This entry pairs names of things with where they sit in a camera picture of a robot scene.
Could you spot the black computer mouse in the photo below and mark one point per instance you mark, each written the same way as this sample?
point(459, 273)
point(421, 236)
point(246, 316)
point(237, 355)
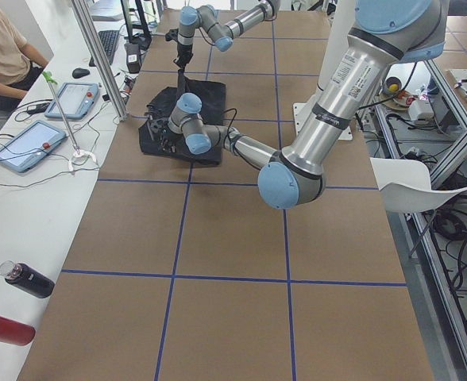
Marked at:
point(79, 72)

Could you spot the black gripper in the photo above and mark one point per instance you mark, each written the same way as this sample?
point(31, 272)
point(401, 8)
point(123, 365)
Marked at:
point(184, 51)
point(163, 132)

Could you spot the near blue teach pendant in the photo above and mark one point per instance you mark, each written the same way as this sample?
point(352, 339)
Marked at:
point(27, 149)

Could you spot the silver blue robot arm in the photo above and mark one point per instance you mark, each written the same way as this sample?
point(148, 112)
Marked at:
point(205, 18)
point(383, 33)

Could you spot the metal reacher grabber stick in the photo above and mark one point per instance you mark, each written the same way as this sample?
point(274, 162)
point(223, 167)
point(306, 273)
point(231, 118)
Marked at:
point(78, 152)

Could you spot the black keyboard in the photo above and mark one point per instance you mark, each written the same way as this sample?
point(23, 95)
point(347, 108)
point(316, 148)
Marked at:
point(109, 40)

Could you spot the black box with label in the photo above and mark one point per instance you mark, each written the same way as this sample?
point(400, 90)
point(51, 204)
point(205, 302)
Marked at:
point(133, 58)

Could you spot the seated person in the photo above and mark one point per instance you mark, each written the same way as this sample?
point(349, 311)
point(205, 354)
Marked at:
point(20, 65)

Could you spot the white plastic chair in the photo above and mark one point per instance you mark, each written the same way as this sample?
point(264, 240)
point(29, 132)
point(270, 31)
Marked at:
point(405, 186)

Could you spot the aluminium frame post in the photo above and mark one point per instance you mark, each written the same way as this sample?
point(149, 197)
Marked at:
point(97, 52)

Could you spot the black water bottle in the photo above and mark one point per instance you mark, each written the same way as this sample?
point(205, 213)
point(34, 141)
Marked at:
point(26, 279)

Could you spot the bowl with yellow ball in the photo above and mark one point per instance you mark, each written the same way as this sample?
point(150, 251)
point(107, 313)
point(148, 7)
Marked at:
point(392, 86)

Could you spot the red water bottle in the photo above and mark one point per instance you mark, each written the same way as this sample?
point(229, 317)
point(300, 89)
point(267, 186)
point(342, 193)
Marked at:
point(15, 332)

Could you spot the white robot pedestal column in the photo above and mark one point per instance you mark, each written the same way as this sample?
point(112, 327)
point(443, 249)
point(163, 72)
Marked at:
point(336, 49)

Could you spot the far blue teach pendant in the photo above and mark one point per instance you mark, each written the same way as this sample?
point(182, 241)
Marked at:
point(76, 99)

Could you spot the black graphic t-shirt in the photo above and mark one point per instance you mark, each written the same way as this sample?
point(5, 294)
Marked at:
point(209, 99)

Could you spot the blue teach pendant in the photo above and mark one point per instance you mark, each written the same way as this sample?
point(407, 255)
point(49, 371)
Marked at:
point(76, 99)
point(27, 149)

